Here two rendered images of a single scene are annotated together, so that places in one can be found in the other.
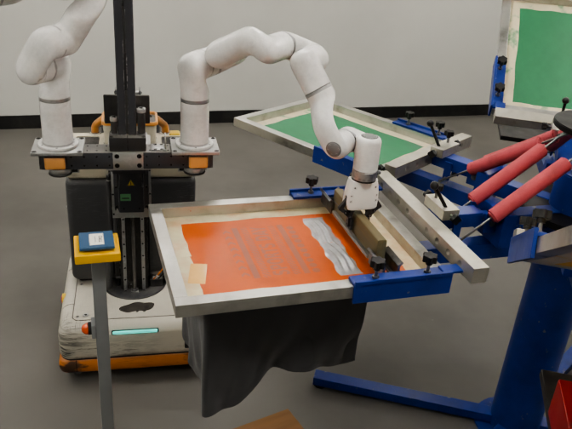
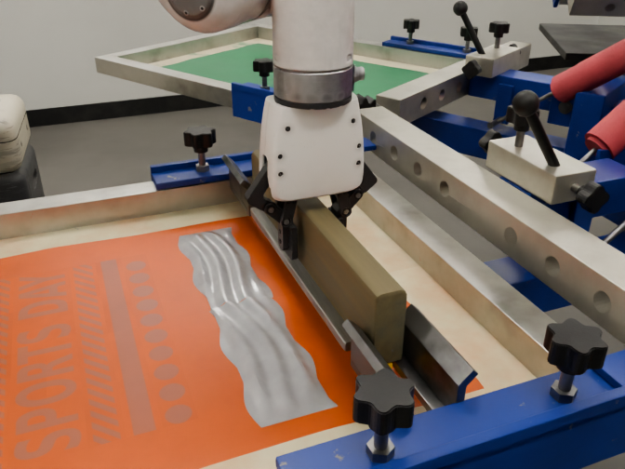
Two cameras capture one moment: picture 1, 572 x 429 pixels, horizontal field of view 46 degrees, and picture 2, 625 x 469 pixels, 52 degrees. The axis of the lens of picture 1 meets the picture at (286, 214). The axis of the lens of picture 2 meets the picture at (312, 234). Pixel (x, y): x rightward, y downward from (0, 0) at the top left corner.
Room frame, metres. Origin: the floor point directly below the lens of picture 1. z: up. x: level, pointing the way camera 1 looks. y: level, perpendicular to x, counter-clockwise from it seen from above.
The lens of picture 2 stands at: (1.26, -0.20, 1.35)
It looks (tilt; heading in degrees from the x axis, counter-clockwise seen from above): 28 degrees down; 358
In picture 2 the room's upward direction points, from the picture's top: straight up
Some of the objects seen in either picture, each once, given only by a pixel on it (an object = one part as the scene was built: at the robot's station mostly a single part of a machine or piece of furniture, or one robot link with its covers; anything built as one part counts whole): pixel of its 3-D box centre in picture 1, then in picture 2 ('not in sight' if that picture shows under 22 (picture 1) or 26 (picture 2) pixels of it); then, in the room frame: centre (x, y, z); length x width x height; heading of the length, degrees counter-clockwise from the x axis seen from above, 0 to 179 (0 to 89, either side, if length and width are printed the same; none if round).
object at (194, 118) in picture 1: (194, 121); not in sight; (2.14, 0.33, 1.21); 0.16 x 0.13 x 0.15; 14
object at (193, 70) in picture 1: (197, 75); not in sight; (2.13, 0.33, 1.37); 0.13 x 0.10 x 0.16; 155
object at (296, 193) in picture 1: (331, 197); (257, 178); (2.13, -0.15, 0.98); 0.30 x 0.05 x 0.07; 109
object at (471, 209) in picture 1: (454, 217); (567, 193); (1.97, -0.55, 1.02); 0.17 x 0.06 x 0.05; 109
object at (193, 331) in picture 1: (194, 317); not in sight; (1.70, 0.26, 0.74); 0.45 x 0.03 x 0.43; 19
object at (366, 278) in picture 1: (400, 283); (472, 448); (1.61, -0.34, 0.98); 0.30 x 0.05 x 0.07; 109
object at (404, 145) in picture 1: (371, 124); (343, 39); (2.73, -0.33, 1.05); 1.08 x 0.61 x 0.23; 49
